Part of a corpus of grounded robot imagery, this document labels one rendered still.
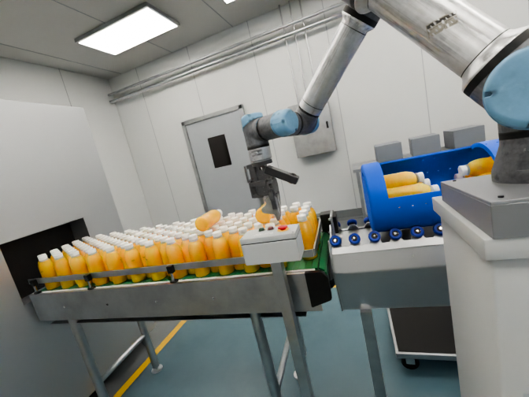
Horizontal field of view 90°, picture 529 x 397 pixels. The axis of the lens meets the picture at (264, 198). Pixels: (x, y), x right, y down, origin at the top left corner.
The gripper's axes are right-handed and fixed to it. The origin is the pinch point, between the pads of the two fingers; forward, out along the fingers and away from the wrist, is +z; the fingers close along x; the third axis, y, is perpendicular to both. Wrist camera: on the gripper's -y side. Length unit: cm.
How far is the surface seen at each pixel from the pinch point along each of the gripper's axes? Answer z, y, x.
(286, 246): 9.0, -1.5, 5.0
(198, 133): -80, 214, -363
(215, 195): 38, 213, -363
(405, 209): 8.0, -42.0, -14.9
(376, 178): -4.2, -34.4, -18.5
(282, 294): 28.3, 4.9, 2.0
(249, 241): 5.8, 11.0, 5.0
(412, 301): 49, -41, -21
